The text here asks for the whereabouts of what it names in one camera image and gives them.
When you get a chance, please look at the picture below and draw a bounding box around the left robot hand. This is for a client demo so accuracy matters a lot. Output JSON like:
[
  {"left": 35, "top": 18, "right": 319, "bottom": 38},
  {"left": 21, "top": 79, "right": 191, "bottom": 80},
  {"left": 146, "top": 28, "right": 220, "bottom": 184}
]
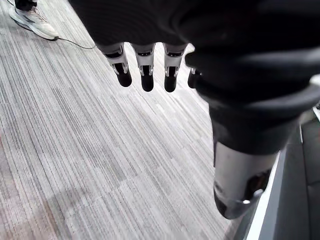
[{"left": 67, "top": 0, "right": 320, "bottom": 221}]

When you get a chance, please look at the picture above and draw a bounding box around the thin black floor cable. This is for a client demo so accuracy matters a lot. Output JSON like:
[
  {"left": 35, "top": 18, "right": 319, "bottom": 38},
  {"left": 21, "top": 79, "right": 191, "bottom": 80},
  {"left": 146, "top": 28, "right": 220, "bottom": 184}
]
[{"left": 5, "top": 0, "right": 99, "bottom": 50}]

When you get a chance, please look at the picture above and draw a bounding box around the person's white shoe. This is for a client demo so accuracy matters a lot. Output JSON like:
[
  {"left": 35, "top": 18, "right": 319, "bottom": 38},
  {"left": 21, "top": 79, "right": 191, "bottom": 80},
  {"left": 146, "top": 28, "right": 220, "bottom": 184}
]
[{"left": 9, "top": 4, "right": 60, "bottom": 41}]

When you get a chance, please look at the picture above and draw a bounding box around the person's leg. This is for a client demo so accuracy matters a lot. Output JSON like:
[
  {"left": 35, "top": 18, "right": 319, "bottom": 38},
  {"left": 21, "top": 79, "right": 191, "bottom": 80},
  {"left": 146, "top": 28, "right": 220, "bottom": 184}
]
[{"left": 14, "top": 0, "right": 39, "bottom": 11}]

